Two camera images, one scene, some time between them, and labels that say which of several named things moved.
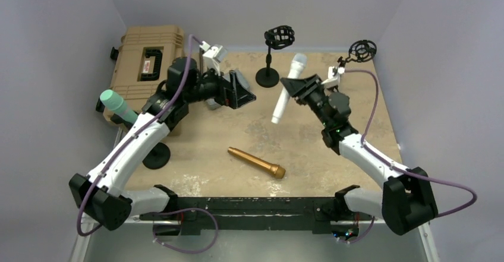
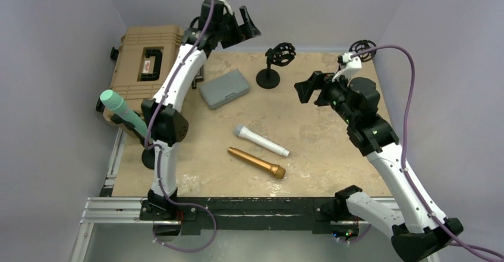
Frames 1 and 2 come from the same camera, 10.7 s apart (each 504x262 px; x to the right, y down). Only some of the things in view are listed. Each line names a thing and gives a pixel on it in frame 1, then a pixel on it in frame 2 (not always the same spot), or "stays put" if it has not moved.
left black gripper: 229,92 -> 250,30
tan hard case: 145,55 stays put
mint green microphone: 115,101 stays put
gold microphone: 277,170 stays put
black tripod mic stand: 360,51 stays put
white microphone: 295,71 -> 243,131
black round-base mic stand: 276,37 -> 282,54
